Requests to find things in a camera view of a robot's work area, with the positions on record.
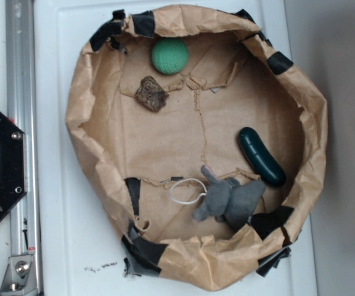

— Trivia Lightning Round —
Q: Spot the grey plush elephant toy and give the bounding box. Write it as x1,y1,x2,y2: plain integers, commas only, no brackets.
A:
169,164,267,231

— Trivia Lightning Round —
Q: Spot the aluminium extrusion rail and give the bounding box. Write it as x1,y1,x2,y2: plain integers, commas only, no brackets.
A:
6,1,43,295

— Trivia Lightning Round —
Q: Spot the dark green toy cucumber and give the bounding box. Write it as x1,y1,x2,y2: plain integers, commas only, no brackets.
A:
238,127,287,187

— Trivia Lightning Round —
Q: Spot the metal corner bracket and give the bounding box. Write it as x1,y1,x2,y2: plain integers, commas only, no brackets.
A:
0,255,38,295

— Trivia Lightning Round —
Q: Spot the brown paper bin with tape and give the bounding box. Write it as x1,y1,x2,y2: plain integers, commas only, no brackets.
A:
65,4,328,291

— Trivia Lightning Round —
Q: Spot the brown rough rock block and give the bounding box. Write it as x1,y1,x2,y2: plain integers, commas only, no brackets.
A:
135,76,169,112

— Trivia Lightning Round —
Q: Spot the green textured ball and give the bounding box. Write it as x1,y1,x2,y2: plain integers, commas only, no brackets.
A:
151,38,189,75

